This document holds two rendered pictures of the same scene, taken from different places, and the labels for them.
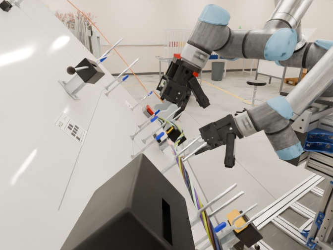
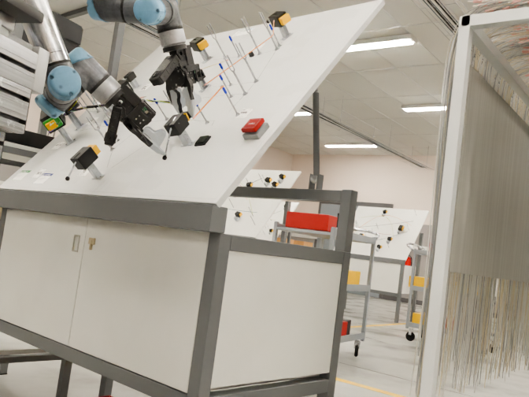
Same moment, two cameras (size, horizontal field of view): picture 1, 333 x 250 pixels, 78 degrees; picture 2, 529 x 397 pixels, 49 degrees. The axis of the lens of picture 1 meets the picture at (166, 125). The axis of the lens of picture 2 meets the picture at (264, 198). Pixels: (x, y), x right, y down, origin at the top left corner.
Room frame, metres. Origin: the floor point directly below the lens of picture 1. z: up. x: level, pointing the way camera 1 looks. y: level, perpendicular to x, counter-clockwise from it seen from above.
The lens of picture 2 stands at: (2.11, -0.87, 0.78)
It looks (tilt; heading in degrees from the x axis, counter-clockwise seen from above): 5 degrees up; 141
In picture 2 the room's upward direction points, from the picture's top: 8 degrees clockwise
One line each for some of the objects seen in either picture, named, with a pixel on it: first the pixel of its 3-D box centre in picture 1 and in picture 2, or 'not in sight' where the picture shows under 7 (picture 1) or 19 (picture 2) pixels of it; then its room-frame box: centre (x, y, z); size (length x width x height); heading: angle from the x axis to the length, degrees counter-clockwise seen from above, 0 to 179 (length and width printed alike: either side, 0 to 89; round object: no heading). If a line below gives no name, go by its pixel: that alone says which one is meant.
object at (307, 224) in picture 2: not in sight; (324, 286); (-1.16, 2.51, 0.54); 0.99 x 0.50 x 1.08; 109
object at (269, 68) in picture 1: (281, 59); not in sight; (6.33, -3.38, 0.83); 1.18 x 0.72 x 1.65; 14
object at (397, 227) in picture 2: not in sight; (376, 259); (-3.53, 5.99, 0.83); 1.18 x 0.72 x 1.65; 14
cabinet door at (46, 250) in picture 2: not in sight; (36, 270); (0.09, -0.18, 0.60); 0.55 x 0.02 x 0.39; 10
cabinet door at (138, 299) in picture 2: not in sight; (133, 294); (0.63, -0.09, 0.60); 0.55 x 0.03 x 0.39; 10
